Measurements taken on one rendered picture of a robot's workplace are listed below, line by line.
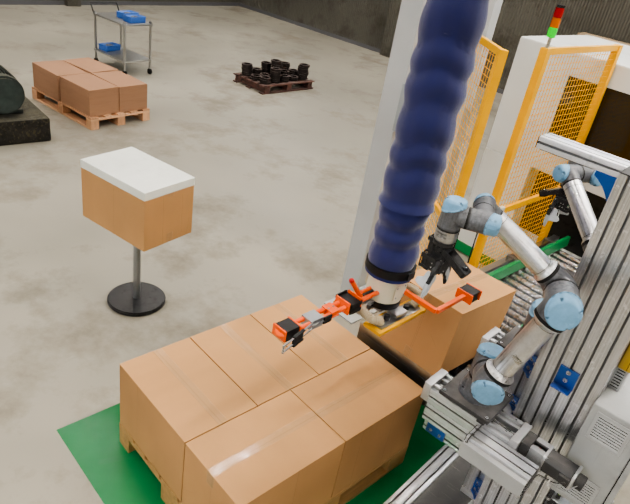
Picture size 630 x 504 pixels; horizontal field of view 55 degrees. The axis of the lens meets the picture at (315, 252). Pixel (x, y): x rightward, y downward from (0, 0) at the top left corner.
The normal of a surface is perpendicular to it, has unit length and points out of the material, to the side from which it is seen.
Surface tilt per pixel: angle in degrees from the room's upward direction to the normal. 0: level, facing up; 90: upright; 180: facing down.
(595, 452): 90
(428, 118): 81
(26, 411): 0
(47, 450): 0
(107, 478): 0
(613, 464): 90
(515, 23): 90
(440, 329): 83
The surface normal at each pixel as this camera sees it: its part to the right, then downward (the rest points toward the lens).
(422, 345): -0.68, 0.15
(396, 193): -0.58, 0.47
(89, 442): 0.15, -0.85
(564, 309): -0.22, 0.34
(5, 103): 0.64, 0.47
